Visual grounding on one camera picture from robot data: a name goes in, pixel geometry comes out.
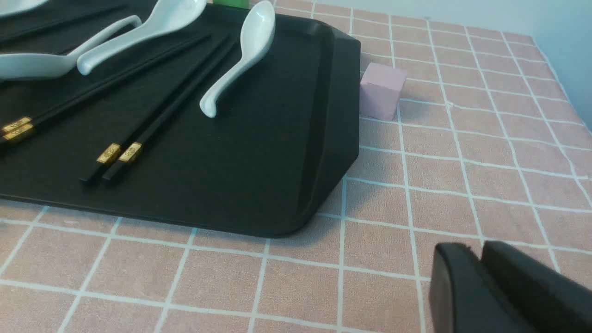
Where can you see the green object behind tray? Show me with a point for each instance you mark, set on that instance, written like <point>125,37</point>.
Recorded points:
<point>232,3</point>

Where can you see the white ceramic spoon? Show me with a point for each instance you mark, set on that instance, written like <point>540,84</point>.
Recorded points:
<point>256,36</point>
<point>32,66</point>
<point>167,16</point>

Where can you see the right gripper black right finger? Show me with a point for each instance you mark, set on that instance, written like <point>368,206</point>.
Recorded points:
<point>549,301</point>

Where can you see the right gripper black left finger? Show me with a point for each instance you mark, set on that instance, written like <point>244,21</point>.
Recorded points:
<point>464,297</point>

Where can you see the pink cube block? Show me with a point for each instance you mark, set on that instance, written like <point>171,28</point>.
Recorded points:
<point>380,90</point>

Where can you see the black plastic tray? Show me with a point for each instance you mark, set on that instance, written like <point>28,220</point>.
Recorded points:
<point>284,135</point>

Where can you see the black chopstick gold band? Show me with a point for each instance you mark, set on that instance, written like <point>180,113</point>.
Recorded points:
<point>92,83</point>
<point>111,153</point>
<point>175,111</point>
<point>69,104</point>

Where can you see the white ceramic spoon left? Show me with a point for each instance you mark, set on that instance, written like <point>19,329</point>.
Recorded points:
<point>32,66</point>

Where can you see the white ceramic spoon middle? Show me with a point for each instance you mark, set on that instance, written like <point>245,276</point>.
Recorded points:
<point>167,16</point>

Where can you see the white dish at corner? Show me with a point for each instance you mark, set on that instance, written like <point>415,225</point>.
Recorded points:
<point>13,7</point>

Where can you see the white ceramic spoon right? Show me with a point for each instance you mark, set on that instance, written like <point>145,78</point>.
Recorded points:
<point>256,36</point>

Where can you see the pink checkered tablecloth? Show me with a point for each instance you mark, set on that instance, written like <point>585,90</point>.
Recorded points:
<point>485,146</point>

